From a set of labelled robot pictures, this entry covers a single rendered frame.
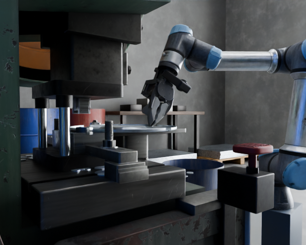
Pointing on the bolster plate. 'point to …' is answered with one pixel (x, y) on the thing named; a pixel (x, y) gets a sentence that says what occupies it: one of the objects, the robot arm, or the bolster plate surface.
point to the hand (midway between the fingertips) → (153, 122)
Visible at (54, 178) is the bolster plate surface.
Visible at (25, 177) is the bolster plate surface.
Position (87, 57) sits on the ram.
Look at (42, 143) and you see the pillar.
